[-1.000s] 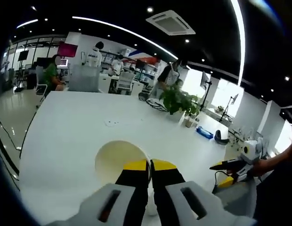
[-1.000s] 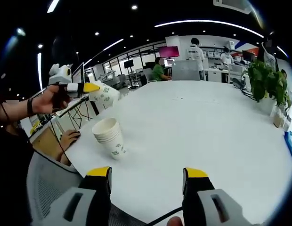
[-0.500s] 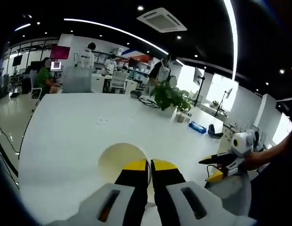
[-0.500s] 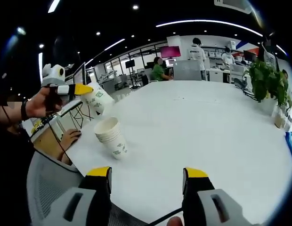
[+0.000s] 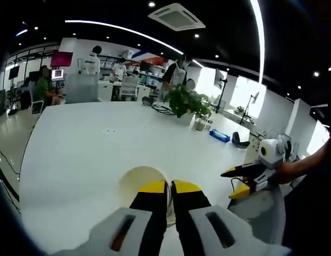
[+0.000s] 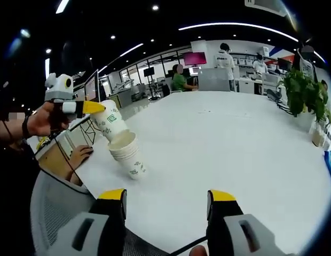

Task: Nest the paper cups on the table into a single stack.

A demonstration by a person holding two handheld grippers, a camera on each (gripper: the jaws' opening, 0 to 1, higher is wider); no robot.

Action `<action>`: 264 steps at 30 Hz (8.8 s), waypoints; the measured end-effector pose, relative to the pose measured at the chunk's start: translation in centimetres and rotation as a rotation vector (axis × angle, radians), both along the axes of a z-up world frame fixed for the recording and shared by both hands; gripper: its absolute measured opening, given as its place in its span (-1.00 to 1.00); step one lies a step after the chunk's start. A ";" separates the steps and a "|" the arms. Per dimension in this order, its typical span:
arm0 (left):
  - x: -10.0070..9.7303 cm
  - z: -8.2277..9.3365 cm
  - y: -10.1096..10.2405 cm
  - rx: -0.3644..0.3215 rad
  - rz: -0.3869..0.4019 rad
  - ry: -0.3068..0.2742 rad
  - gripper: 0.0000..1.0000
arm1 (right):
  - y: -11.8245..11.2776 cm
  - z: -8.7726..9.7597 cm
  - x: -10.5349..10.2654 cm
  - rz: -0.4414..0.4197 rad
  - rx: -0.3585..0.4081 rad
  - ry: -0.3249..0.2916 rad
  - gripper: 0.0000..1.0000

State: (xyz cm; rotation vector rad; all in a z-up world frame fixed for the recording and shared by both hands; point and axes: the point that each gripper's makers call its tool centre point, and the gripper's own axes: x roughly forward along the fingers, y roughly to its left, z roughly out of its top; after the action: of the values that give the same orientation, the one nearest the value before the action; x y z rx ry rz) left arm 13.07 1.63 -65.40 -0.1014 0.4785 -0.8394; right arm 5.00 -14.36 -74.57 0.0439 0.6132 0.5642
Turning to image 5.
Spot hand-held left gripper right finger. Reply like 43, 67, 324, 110
170, 179, 291, 256

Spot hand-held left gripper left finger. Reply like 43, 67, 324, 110
52, 180, 169, 256

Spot single white paper cup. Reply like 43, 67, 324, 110
117, 165, 179, 228

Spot person's right hand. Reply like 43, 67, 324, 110
277, 161, 306, 185

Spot black curved object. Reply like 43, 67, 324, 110
231, 132, 251, 149

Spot grey mesh office chair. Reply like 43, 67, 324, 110
226, 183, 286, 245

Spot blue packet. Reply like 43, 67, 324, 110
209, 128, 231, 142

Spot small glass jar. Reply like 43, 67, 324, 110
194, 117, 209, 132

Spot green potted plant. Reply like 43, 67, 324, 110
164, 84, 213, 126

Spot long straight ceiling light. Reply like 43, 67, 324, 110
249, 0, 266, 83

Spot white office chair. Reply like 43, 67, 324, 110
120, 76, 139, 102

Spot grey chair back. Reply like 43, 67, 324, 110
65, 73, 99, 104

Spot white mesh chair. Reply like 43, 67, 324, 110
29, 87, 46, 114

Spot ceiling air conditioner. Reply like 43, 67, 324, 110
148, 2, 206, 32

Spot curved ceiling light strip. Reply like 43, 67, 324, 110
64, 19, 203, 67

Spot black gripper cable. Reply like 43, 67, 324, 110
231, 177, 249, 193

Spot tangled cables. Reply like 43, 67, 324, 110
151, 102, 177, 116

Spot pink wall screen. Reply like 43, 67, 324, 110
50, 50, 74, 67

